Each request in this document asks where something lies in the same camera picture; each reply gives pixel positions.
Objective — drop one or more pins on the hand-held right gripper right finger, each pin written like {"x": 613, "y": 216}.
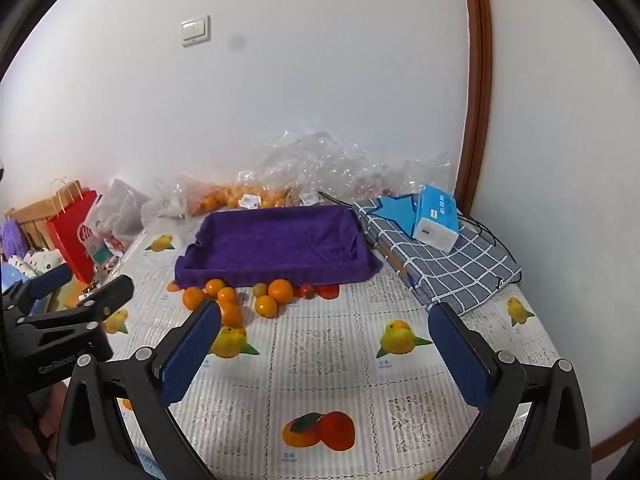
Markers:
{"x": 460, "y": 355}

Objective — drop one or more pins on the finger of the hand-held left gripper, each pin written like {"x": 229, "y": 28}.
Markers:
{"x": 110, "y": 295}
{"x": 47, "y": 282}

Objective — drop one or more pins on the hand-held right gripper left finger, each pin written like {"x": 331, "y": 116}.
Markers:
{"x": 192, "y": 350}

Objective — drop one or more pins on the yellowish orange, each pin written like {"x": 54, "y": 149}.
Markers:
{"x": 266, "y": 306}

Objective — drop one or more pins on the small yellow-green fruit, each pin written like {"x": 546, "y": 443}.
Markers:
{"x": 259, "y": 289}

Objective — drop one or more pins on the small red fruit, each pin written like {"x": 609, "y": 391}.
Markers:
{"x": 307, "y": 290}

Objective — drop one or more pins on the purple towel covered tray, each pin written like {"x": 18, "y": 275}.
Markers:
{"x": 280, "y": 245}

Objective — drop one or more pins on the person's left hand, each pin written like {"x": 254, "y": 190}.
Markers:
{"x": 50, "y": 415}

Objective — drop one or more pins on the white patterned pouch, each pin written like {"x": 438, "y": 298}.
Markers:
{"x": 40, "y": 260}

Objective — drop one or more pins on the small printed packet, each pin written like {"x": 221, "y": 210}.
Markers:
{"x": 107, "y": 255}

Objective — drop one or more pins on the red paper bag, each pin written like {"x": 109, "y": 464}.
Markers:
{"x": 72, "y": 245}

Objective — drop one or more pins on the purple fluffy item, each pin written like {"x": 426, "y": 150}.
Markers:
{"x": 12, "y": 237}

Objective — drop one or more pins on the brown paper bag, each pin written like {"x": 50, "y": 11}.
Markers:
{"x": 42, "y": 215}

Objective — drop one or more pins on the white plastic bag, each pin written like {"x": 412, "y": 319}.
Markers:
{"x": 117, "y": 210}

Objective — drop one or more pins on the grey checked cloth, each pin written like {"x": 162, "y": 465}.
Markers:
{"x": 450, "y": 270}

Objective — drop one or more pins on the tissue pack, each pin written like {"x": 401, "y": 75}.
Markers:
{"x": 435, "y": 217}

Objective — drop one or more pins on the clear bag of oranges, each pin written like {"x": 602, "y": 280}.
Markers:
{"x": 235, "y": 196}

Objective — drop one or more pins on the blue star-shaped paper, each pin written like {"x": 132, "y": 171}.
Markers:
{"x": 395, "y": 207}

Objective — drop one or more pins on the crumpled clear plastic bag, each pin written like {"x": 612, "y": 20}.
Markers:
{"x": 325, "y": 160}

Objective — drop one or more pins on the wooden door frame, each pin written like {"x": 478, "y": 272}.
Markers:
{"x": 475, "y": 85}

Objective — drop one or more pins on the white light switch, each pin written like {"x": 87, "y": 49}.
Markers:
{"x": 195, "y": 31}

